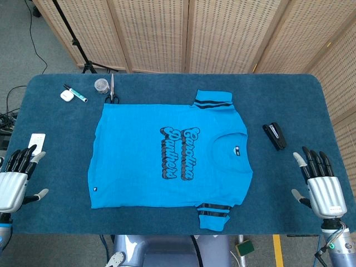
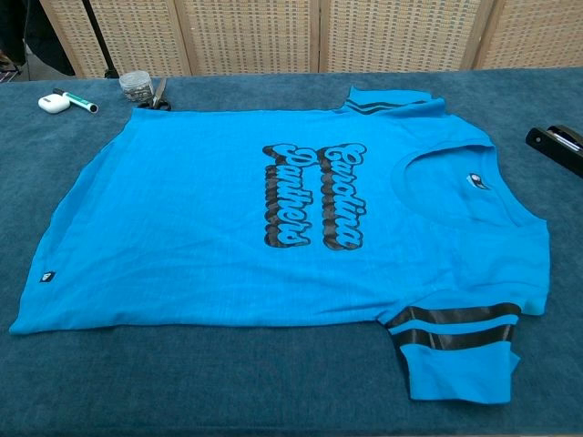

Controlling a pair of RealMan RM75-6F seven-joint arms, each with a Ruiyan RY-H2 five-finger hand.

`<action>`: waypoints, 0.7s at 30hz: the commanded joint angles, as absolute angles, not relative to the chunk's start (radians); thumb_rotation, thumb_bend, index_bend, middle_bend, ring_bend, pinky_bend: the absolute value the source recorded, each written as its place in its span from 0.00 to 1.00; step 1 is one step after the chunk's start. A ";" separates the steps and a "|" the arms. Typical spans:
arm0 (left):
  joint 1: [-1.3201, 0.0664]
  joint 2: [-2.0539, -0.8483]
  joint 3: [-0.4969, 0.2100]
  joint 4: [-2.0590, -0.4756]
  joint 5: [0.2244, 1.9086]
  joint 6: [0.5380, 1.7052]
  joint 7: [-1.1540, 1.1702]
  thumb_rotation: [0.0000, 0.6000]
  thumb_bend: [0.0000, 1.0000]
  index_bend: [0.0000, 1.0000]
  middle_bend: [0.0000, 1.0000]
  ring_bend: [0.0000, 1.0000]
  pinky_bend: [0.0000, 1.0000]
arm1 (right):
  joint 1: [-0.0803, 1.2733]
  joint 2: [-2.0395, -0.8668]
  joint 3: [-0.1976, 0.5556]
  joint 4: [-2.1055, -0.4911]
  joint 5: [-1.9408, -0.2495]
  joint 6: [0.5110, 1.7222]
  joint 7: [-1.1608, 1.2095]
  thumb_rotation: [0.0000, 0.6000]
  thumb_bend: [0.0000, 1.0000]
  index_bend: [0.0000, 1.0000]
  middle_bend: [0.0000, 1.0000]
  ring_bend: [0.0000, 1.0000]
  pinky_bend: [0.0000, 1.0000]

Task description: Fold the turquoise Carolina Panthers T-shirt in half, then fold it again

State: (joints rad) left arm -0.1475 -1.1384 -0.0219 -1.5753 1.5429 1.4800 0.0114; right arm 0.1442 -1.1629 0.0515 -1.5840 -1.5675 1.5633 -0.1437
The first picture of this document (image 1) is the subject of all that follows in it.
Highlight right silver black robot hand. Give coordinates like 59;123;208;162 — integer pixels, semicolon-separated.
291;146;348;220

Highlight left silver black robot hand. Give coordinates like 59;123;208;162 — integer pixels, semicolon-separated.
0;144;50;214

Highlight blue Carolina Panthers T-shirt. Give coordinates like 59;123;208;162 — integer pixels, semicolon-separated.
87;88;253;231

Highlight black equipment box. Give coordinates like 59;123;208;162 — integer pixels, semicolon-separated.
0;133;12;151

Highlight white rectangular card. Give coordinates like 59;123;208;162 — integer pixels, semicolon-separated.
27;133;46;154

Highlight yellow floor tape strip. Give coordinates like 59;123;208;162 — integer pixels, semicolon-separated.
272;234;284;267

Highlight black stapler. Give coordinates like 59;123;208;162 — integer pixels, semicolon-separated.
262;121;287;151

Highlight green yellow sponge block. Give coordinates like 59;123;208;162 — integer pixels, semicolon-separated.
235;239;255;256

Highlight silver metal table leg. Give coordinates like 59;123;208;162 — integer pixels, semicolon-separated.
238;235;248;267

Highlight white earbuds case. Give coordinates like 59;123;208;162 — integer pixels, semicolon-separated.
60;89;75;102

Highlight dark blue table mat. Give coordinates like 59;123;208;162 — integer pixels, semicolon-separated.
0;73;350;236

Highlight green white marker pen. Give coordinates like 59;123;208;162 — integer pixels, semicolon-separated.
63;83;88;103

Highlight clear jar of clips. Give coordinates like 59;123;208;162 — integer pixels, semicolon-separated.
93;78;110;95

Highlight black tripod stand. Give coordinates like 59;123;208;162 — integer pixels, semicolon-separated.
51;0;119;75

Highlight blue-grey robot torso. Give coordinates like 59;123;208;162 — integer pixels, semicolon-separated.
112;235;231;267

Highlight woven wooden folding screen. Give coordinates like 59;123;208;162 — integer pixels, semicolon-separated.
32;0;356;259

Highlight black cable bundle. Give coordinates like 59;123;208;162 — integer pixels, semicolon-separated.
0;85;27;136

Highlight blue cable under table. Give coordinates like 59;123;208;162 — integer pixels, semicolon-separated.
99;235;111;264

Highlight white metal bracket plate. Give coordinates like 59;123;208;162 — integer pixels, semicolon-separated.
105;251;126;267

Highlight black cable on torso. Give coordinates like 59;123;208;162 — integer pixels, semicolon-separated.
190;235;202;267

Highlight black handled scissors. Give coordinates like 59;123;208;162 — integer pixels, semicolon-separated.
105;73;121;105

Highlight thin black floor cable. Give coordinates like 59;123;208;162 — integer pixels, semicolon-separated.
24;0;48;75

